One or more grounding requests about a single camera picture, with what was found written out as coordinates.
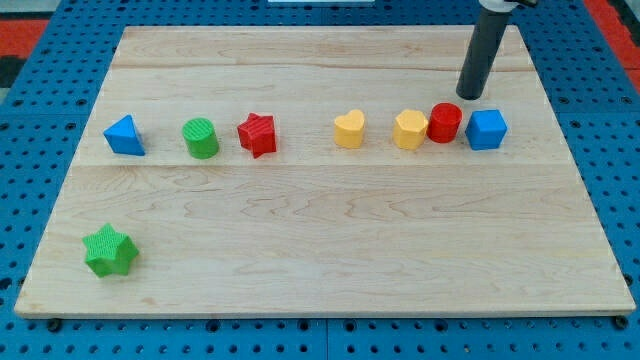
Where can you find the blue cube block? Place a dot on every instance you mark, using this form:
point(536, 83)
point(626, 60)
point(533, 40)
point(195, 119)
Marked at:
point(486, 129)

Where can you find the red star block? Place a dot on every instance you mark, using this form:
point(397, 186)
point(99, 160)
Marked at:
point(257, 134)

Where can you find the yellow heart block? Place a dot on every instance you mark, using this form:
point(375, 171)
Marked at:
point(349, 129)

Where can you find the green cylinder block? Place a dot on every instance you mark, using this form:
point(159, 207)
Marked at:
point(200, 138)

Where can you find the green star block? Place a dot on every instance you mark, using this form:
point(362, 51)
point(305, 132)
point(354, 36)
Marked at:
point(109, 252)

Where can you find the wooden board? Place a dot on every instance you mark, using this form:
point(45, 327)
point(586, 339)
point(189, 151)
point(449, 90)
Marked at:
point(314, 229)

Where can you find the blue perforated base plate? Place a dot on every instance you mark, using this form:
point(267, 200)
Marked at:
point(50, 100)

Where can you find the yellow pentagon block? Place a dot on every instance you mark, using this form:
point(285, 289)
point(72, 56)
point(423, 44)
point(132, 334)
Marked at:
point(409, 129)

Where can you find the blue triangle block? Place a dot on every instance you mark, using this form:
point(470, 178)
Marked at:
point(123, 137)

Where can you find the red cylinder block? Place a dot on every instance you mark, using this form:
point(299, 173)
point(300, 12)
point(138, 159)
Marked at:
point(444, 122)

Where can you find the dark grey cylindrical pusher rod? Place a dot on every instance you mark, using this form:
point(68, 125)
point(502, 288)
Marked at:
point(485, 41)

